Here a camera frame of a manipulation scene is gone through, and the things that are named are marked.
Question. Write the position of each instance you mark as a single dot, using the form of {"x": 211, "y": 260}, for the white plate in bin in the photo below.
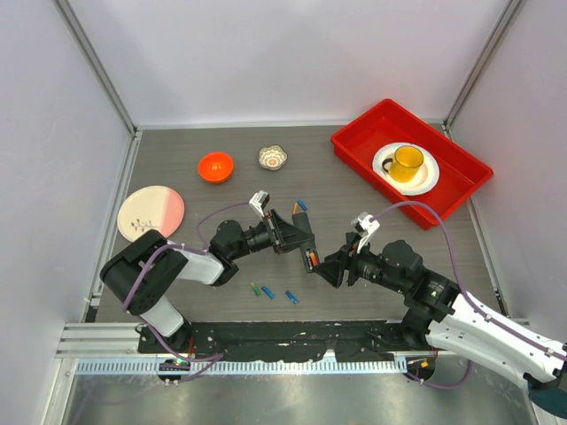
{"x": 425, "y": 179}

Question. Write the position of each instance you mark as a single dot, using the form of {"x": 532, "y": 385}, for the blue battery right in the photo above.
{"x": 292, "y": 298}

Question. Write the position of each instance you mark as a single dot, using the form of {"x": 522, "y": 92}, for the yellow glass mug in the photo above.
{"x": 404, "y": 164}

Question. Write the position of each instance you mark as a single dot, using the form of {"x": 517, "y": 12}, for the black battery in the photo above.
{"x": 309, "y": 260}

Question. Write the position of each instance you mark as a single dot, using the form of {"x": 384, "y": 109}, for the small patterned flower bowl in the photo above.
{"x": 272, "y": 157}

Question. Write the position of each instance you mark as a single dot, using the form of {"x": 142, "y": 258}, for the blue battery near remote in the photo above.
{"x": 302, "y": 204}

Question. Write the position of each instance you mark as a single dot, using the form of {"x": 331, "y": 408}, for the red orange battery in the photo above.
{"x": 314, "y": 258}

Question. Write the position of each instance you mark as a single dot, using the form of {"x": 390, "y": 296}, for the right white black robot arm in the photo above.
{"x": 442, "y": 315}

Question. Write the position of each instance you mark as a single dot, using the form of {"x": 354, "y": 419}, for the slotted cable duct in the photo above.
{"x": 159, "y": 366}

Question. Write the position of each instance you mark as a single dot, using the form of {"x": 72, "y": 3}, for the pink white floral plate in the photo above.
{"x": 150, "y": 208}

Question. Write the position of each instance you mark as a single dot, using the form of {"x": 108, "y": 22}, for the orange bowl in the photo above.
{"x": 216, "y": 167}

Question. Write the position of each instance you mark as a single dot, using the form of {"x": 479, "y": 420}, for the green battery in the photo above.
{"x": 256, "y": 290}

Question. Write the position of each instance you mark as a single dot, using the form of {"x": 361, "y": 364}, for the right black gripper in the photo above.
{"x": 332, "y": 268}

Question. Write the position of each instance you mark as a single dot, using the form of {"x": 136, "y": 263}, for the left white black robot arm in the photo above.
{"x": 141, "y": 274}

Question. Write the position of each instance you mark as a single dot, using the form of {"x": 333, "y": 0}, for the blue battery middle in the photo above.
{"x": 268, "y": 292}

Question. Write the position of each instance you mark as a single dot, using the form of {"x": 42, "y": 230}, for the red plastic bin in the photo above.
{"x": 461, "y": 174}

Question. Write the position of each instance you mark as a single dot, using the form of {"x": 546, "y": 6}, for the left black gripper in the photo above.
{"x": 286, "y": 235}

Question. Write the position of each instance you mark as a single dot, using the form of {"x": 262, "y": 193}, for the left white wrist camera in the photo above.
{"x": 258, "y": 203}

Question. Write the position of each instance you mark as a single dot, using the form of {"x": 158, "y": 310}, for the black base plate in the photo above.
{"x": 296, "y": 341}

